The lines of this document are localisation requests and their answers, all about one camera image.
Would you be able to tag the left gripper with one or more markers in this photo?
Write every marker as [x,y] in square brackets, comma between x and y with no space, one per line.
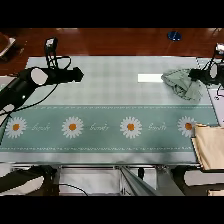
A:
[76,74]

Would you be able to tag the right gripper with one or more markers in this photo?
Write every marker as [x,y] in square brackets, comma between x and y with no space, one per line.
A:
[195,74]

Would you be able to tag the pale green shirt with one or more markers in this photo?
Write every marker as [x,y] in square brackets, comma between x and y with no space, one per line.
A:
[181,85]

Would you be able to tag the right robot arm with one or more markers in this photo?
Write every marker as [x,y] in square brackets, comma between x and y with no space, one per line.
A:
[213,71]

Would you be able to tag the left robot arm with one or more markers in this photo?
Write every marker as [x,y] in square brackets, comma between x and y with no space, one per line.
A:
[20,87]

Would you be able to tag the blue round object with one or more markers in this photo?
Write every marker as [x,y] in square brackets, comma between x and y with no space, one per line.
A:
[174,35]

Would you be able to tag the beige garment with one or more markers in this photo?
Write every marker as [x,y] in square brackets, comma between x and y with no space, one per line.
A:
[210,146]

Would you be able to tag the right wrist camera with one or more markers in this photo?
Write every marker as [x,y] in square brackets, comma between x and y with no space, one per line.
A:
[219,48]

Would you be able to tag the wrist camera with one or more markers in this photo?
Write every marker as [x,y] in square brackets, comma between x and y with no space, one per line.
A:
[219,48]
[50,43]

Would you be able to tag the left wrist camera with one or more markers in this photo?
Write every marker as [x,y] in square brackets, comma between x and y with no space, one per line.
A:
[50,43]

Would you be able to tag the silver frame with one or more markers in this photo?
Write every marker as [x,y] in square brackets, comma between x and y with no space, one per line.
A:
[140,183]

